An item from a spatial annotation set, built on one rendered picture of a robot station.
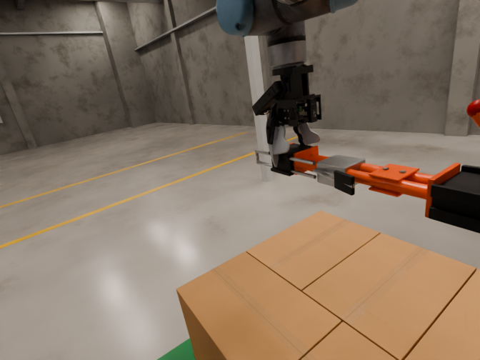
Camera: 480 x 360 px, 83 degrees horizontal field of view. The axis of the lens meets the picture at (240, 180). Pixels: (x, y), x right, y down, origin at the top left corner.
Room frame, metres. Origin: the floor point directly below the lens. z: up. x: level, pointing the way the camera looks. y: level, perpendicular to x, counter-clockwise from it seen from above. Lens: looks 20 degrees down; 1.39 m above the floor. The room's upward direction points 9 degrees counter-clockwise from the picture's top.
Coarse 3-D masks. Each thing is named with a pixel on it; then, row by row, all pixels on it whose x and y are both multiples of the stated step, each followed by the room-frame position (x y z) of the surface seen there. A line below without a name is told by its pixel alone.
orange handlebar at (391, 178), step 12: (312, 156) 0.58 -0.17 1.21; (324, 156) 0.56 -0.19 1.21; (300, 168) 0.56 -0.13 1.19; (312, 168) 0.53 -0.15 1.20; (360, 168) 0.48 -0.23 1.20; (372, 168) 0.46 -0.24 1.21; (384, 168) 0.42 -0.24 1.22; (396, 168) 0.42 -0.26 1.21; (408, 168) 0.42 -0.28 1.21; (360, 180) 0.43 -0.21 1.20; (372, 180) 0.41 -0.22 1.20; (384, 180) 0.40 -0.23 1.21; (396, 180) 0.38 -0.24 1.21; (408, 180) 0.40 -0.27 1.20; (420, 180) 0.39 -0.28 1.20; (384, 192) 0.40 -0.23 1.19; (396, 192) 0.39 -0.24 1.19; (408, 192) 0.36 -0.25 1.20; (420, 192) 0.35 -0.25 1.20
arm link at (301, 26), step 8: (296, 24) 0.57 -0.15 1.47; (304, 24) 0.59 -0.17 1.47; (280, 32) 0.57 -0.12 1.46; (288, 32) 0.57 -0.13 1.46; (296, 32) 0.57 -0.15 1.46; (304, 32) 0.59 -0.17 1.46; (272, 40) 0.59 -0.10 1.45; (280, 40) 0.57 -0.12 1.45; (288, 40) 0.57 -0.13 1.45; (296, 40) 0.57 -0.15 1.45; (304, 40) 0.61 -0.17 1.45
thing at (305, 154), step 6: (294, 144) 0.65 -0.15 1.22; (300, 144) 0.64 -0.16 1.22; (294, 150) 0.60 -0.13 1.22; (300, 150) 0.59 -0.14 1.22; (306, 150) 0.59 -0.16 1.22; (312, 150) 0.60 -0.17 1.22; (318, 150) 0.61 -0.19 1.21; (294, 156) 0.57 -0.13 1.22; (300, 156) 0.58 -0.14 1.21; (306, 156) 0.59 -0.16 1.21; (294, 162) 0.57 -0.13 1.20; (294, 168) 0.57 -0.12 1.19
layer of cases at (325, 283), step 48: (288, 240) 1.27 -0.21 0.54; (336, 240) 1.20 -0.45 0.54; (384, 240) 1.14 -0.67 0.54; (192, 288) 1.01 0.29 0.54; (240, 288) 0.96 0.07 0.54; (288, 288) 0.92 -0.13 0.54; (336, 288) 0.88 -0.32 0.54; (384, 288) 0.84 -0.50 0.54; (432, 288) 0.80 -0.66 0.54; (192, 336) 0.97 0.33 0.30; (240, 336) 0.72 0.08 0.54; (288, 336) 0.69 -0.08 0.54; (336, 336) 0.66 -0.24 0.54; (384, 336) 0.64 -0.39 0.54; (432, 336) 0.61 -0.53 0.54
